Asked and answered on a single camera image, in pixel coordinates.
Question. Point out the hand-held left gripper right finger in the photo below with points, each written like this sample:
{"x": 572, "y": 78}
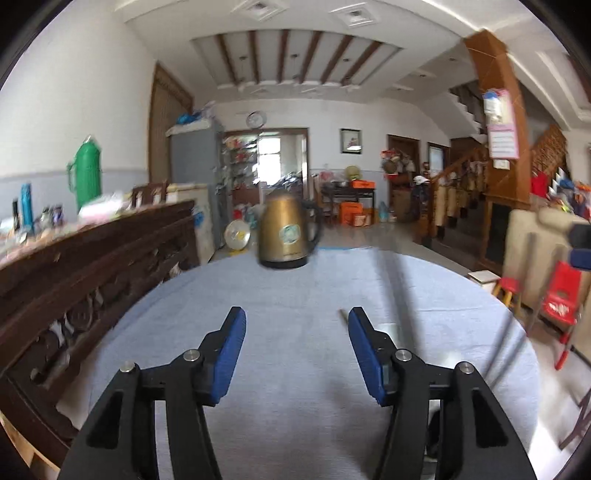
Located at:
{"x": 367, "y": 355}

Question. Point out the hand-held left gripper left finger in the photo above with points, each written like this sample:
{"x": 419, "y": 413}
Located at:
{"x": 228, "y": 355}

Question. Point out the beige sofa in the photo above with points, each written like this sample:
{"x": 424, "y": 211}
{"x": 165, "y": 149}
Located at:
{"x": 531, "y": 249}

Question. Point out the red plastic chair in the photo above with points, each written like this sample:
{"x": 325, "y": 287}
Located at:
{"x": 561, "y": 300}

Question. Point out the red and yellow stool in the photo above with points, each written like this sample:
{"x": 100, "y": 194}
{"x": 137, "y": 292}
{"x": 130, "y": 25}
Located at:
{"x": 508, "y": 286}

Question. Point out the round table with grey cloth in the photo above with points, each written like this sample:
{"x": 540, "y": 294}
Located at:
{"x": 295, "y": 295}

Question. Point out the small white stool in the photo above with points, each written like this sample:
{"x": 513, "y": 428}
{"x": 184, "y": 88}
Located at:
{"x": 482, "y": 277}

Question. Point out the round electric heater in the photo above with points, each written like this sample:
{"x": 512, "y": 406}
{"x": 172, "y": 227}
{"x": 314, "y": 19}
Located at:
{"x": 238, "y": 235}

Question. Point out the bronze electric kettle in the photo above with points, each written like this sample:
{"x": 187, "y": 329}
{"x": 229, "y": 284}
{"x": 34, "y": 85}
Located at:
{"x": 281, "y": 230}

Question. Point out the wooden stair railing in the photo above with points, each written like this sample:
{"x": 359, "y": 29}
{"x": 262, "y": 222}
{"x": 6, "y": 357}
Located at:
{"x": 461, "y": 175}

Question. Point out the white chest freezer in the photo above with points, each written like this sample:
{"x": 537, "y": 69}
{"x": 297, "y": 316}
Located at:
{"x": 201, "y": 217}

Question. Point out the orange cardboard box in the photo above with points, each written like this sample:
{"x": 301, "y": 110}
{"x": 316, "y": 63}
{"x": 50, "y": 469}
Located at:
{"x": 355, "y": 214}

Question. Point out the clear water jug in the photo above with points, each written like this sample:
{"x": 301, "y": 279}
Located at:
{"x": 383, "y": 212}

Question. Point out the dark wooden dining table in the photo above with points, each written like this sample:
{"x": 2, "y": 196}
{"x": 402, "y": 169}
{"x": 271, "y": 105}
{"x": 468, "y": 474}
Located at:
{"x": 341, "y": 191}

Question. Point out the flat orange box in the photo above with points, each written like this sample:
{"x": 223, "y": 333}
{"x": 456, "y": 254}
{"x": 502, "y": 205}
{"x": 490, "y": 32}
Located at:
{"x": 363, "y": 184}

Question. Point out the carved wooden sideboard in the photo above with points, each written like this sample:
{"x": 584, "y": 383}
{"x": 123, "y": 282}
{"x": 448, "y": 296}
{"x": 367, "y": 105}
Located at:
{"x": 69, "y": 286}

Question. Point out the wooden chair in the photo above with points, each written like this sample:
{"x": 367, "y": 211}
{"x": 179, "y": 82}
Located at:
{"x": 147, "y": 194}

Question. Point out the white plate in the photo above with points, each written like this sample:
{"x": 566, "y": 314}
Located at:
{"x": 101, "y": 207}

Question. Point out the grey refrigerator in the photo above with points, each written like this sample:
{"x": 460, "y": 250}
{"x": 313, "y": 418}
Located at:
{"x": 194, "y": 157}

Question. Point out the green thermos jug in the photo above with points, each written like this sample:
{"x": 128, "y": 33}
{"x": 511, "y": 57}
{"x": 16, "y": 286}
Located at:
{"x": 87, "y": 175}

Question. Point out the blue bag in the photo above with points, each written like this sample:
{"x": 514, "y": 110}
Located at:
{"x": 187, "y": 118}

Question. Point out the brown door curtain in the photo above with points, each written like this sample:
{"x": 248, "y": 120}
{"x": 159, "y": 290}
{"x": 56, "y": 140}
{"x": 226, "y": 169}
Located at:
{"x": 168, "y": 120}

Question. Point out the blue vacuum bottle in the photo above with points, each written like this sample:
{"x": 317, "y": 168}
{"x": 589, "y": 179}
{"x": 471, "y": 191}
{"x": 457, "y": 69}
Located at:
{"x": 27, "y": 207}

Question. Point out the black bottle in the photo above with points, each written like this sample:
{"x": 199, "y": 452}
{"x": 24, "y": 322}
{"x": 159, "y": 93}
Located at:
{"x": 16, "y": 214}

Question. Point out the pink wall calendar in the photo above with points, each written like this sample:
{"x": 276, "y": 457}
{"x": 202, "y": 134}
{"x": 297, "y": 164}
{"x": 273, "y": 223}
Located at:
{"x": 501, "y": 138}

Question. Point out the framed wall picture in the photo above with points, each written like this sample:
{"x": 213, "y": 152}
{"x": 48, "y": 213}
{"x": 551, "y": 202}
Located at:
{"x": 351, "y": 141}

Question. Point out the round wall clock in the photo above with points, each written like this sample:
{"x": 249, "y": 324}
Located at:
{"x": 255, "y": 120}

